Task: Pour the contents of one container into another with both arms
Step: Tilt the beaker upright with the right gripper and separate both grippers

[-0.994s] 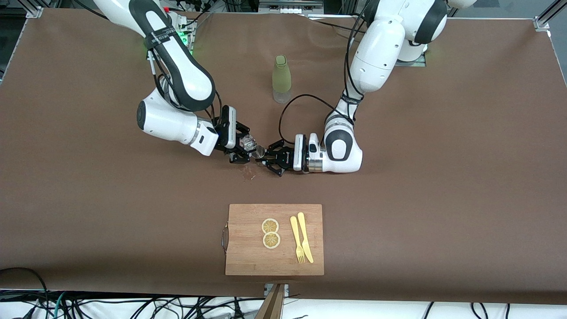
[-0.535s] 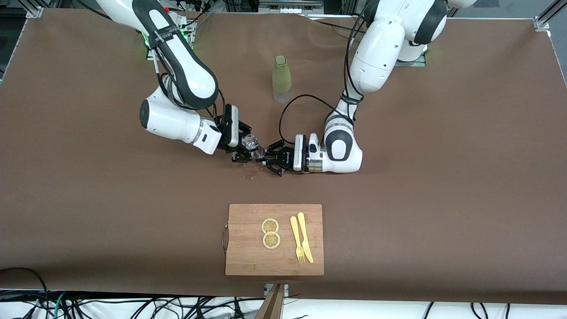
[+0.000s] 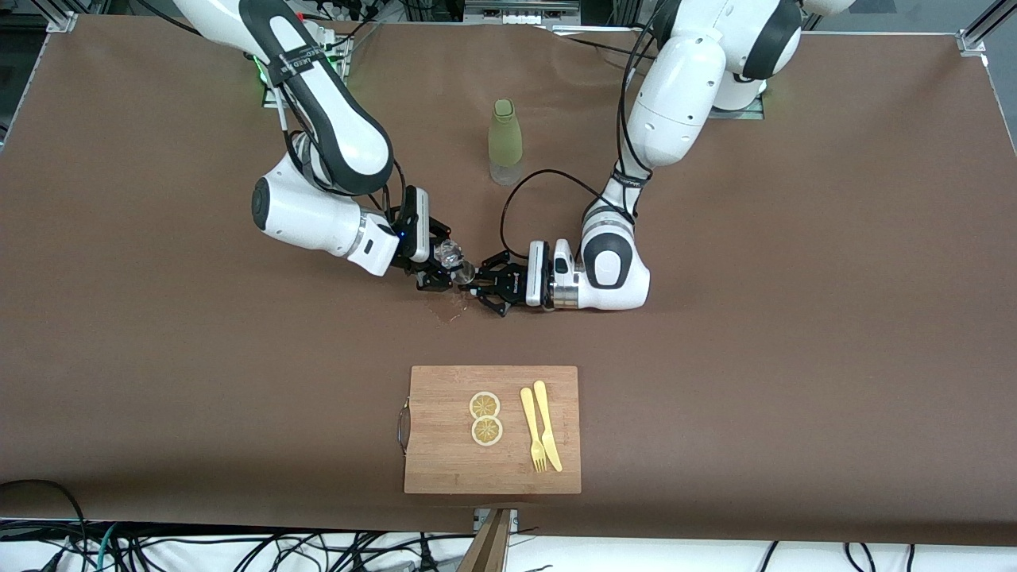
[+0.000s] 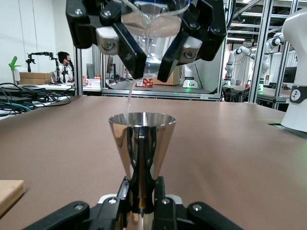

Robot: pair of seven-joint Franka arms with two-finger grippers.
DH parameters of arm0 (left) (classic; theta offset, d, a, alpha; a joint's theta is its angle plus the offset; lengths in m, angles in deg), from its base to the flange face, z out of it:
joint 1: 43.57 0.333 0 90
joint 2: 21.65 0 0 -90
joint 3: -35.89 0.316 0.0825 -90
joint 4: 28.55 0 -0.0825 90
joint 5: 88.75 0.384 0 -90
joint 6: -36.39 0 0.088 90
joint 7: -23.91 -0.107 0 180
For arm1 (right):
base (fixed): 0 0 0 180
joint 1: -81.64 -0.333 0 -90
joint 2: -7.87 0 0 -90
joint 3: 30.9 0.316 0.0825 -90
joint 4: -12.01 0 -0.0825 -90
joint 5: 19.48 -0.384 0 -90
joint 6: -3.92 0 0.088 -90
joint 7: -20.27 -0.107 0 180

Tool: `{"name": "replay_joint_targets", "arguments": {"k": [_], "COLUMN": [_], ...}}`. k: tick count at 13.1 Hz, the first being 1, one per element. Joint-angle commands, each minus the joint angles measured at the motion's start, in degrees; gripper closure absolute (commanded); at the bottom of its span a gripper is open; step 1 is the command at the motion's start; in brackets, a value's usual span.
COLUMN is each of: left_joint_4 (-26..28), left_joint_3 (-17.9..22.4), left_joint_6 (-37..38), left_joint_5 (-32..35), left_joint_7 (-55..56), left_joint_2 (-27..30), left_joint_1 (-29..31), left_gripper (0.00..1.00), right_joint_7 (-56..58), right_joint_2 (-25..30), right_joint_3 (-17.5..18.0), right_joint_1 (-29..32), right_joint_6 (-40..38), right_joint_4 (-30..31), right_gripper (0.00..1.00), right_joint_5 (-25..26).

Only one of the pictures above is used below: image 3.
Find green frosted bottle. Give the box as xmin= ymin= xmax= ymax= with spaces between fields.
xmin=488 ymin=98 xmax=524 ymax=187

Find yellow plastic fork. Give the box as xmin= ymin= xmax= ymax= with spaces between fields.
xmin=520 ymin=387 xmax=549 ymax=474

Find yellow plastic knife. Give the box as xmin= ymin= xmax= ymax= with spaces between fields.
xmin=533 ymin=380 xmax=564 ymax=473

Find wooden cutting board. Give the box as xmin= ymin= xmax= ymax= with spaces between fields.
xmin=404 ymin=365 xmax=582 ymax=495

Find brown table cover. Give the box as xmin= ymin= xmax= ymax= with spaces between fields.
xmin=0 ymin=17 xmax=1017 ymax=549

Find grey power strip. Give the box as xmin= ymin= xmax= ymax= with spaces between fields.
xmin=465 ymin=0 xmax=581 ymax=25

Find wooden beam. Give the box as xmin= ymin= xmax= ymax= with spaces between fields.
xmin=459 ymin=508 xmax=513 ymax=572

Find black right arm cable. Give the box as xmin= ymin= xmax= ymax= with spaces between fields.
xmin=274 ymin=87 xmax=416 ymax=233

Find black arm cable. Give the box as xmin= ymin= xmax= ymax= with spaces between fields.
xmin=274 ymin=87 xmax=416 ymax=233
xmin=500 ymin=0 xmax=676 ymax=260

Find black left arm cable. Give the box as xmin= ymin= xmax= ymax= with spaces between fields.
xmin=500 ymin=0 xmax=676 ymax=260

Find metal bracket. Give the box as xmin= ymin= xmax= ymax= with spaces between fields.
xmin=474 ymin=508 xmax=520 ymax=535

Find black base cable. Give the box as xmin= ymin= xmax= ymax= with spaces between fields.
xmin=548 ymin=24 xmax=640 ymax=63

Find teal cable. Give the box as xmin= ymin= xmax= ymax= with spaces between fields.
xmin=94 ymin=523 xmax=122 ymax=572

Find thick black cable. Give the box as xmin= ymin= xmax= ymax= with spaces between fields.
xmin=0 ymin=479 xmax=90 ymax=572

